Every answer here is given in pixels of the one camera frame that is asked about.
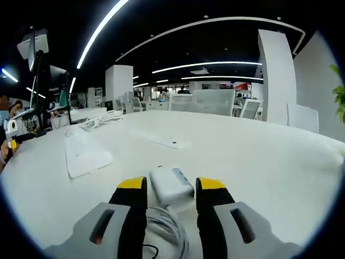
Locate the white charger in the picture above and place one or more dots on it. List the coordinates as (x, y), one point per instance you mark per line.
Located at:
(171, 186)

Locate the long ceiling light strip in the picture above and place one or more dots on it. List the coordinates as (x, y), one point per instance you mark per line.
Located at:
(99, 32)

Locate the white desk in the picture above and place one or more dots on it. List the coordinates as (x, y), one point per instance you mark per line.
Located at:
(215, 151)

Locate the white solid-back office chair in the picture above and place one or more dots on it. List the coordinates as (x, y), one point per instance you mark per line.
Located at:
(302, 118)

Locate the wide grey mesh office chair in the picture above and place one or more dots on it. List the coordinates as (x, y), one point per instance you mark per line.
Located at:
(213, 103)

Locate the white mesh office chair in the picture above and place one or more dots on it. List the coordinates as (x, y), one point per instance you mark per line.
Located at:
(181, 102)

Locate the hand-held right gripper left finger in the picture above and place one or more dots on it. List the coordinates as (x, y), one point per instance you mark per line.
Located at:
(118, 221)

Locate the white power strip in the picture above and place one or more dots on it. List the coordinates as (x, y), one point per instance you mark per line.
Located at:
(83, 156)

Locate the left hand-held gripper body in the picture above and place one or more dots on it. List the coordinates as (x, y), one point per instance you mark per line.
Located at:
(11, 129)

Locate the person's left hand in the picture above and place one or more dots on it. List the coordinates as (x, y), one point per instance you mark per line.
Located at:
(5, 153)

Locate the small grey office chair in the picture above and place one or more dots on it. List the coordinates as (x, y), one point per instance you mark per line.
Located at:
(136, 104)

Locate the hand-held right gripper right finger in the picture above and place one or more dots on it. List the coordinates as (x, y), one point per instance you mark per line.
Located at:
(221, 221)

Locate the white panel on black stand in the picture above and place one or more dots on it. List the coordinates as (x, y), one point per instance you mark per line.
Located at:
(33, 46)

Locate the green potted plant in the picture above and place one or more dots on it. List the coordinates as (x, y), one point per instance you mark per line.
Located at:
(340, 94)

